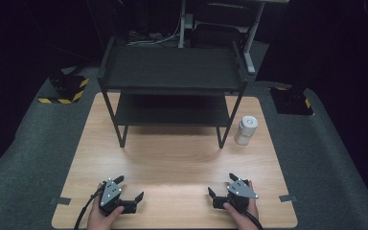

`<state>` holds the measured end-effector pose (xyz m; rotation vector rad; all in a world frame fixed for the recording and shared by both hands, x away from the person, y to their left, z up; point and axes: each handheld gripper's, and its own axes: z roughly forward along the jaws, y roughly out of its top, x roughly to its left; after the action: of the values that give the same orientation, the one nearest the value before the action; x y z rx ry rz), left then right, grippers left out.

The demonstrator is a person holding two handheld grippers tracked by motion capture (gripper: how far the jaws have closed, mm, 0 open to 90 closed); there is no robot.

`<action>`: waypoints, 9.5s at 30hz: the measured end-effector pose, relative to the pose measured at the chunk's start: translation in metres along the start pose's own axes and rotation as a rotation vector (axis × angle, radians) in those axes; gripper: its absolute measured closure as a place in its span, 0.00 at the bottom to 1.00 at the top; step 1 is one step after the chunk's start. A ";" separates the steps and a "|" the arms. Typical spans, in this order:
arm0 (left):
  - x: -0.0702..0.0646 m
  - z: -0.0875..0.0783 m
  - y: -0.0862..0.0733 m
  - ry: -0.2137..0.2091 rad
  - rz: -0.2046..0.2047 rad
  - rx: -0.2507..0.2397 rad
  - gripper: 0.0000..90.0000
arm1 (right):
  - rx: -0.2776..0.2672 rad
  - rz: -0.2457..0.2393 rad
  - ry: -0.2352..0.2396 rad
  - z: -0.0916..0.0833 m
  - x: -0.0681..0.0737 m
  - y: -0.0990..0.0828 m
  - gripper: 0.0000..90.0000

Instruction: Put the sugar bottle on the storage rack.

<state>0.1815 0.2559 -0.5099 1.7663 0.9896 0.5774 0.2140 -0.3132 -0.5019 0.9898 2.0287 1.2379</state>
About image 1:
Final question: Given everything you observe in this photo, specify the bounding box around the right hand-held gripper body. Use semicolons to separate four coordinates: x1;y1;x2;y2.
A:
212;178;260;214

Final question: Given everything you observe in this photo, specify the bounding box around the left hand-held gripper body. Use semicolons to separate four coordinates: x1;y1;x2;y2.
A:
98;178;139;217

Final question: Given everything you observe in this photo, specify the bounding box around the person's left hand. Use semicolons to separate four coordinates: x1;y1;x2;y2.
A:
86;181;126;230

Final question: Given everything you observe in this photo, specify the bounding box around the person's right hand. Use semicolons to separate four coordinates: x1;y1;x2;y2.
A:
222;180;260;230

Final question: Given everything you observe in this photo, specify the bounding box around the white plastic bottle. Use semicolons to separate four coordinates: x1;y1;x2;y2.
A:
234;115;260;147

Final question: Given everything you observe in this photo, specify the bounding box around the grey tape strip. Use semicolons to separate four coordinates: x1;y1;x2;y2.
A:
49;196;73;206
279;194;298;203

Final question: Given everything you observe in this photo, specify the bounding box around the black base with hazard stripes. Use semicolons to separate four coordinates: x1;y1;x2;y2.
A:
269;85;315;116
37;71;90;105

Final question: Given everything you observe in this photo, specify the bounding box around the black two-tier shelf rack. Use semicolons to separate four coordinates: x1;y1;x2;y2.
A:
97;35;249;150

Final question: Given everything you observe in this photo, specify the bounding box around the black office chair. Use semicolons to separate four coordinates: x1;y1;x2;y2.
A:
191;2;254;50

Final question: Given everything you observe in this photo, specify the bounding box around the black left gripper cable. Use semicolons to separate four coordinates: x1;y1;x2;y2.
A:
73;187;105;230

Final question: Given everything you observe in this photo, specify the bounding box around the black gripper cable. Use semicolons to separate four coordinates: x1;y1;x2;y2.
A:
73;187;105;230
242;210;265;230

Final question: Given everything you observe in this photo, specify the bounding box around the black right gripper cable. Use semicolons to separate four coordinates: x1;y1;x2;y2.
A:
242;210;265;230

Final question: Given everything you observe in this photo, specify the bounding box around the white metal desk frame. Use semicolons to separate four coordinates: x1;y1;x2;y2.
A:
177;0;290;76

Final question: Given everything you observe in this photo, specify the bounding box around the white cables bundle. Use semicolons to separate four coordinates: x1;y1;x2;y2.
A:
126;17;182;47

